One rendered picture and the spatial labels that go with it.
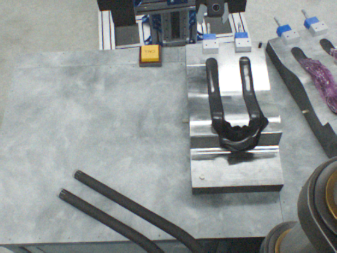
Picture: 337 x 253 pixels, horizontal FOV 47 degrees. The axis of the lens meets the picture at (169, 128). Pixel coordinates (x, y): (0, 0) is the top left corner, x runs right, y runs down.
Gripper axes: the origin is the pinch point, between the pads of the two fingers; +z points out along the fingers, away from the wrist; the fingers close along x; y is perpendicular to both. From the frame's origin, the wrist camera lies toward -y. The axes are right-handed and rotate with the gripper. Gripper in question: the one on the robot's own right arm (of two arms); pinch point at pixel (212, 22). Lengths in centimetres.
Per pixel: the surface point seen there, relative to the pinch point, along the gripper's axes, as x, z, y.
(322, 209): -2, -53, -76
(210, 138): 2.5, 9.2, -35.3
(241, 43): -9.9, 9.2, -0.6
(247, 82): -10.9, 13.0, -13.9
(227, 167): -2.2, 15.0, -42.2
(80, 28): 74, 101, 97
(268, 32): -47, 101, 86
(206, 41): 1.4, 9.2, 0.8
